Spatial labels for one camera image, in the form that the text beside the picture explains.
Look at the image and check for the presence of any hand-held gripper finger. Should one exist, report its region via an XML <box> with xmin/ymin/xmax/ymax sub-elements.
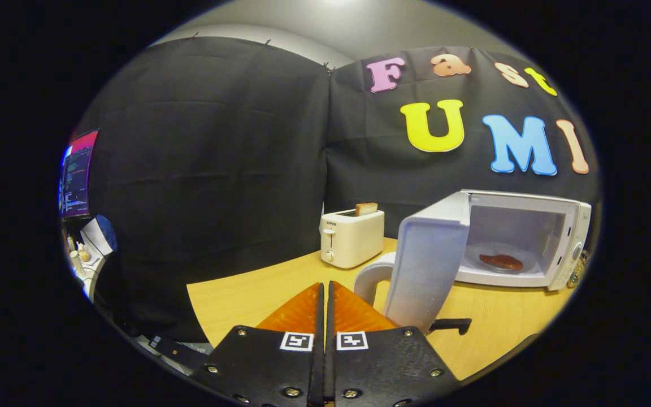
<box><xmin>325</xmin><ymin>281</ymin><xmax>462</xmax><ymax>407</ymax></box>
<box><xmin>193</xmin><ymin>282</ymin><xmax>326</xmax><ymax>407</ymax></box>

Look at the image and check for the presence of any white toaster oven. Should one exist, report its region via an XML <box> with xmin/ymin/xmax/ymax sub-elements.
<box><xmin>354</xmin><ymin>189</ymin><xmax>593</xmax><ymax>335</ymax></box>

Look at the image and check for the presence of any reddish brown meat piece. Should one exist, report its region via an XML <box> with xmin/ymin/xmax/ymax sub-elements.
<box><xmin>478</xmin><ymin>254</ymin><xmax>524</xmax><ymax>271</ymax></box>

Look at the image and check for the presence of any cream toaster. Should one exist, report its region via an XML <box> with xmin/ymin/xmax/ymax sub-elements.
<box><xmin>320</xmin><ymin>209</ymin><xmax>385</xmax><ymax>269</ymax></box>

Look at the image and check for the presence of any blue and white bag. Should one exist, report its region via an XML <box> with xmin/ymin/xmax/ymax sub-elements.
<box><xmin>81</xmin><ymin>215</ymin><xmax>117</xmax><ymax>256</ymax></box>

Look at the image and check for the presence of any computer monitor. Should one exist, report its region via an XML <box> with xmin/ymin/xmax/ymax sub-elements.
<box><xmin>58</xmin><ymin>129</ymin><xmax>100</xmax><ymax>219</ymax></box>

